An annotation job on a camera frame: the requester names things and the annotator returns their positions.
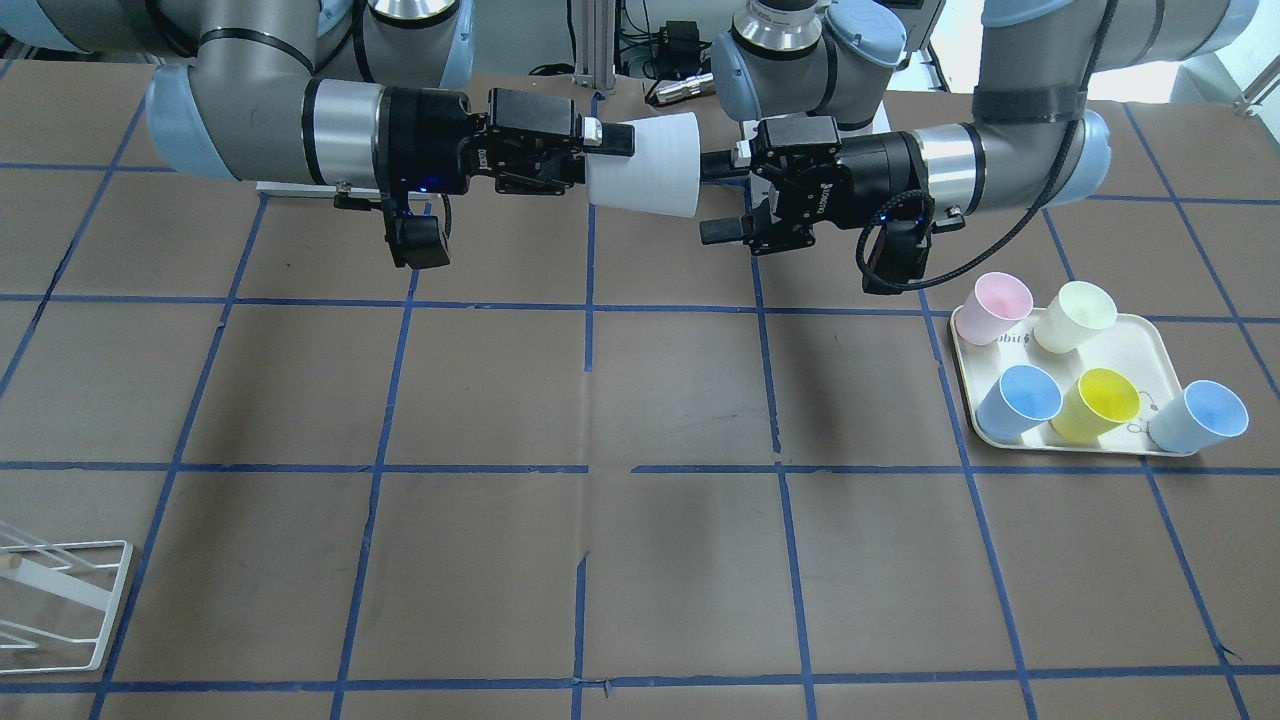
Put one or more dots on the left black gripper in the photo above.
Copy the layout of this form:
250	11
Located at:
882	172

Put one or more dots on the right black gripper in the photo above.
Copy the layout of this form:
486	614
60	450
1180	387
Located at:
428	132

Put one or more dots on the pale grey plastic cup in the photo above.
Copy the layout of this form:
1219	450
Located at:
662	177

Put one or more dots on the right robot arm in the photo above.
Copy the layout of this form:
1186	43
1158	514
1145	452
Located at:
367	93

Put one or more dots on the pink plastic cup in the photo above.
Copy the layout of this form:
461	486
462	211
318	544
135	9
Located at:
997	303

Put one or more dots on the pale green plastic cup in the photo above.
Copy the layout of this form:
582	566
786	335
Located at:
1080	311

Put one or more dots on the yellow plastic cup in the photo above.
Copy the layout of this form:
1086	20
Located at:
1102	399

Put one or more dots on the light blue plastic cup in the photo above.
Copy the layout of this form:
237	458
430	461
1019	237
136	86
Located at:
1204	414

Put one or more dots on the beige serving tray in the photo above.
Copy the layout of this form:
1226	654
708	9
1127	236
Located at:
1132	346

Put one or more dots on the aluminium frame post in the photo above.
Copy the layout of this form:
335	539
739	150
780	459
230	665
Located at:
595	26

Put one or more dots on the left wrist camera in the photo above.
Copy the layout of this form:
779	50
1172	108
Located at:
898	257

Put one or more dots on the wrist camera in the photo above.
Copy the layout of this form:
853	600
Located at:
417	241
898	257

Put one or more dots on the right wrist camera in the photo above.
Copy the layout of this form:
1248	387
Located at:
417	241

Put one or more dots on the white wire cup rack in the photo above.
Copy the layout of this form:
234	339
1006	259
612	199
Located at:
61	602

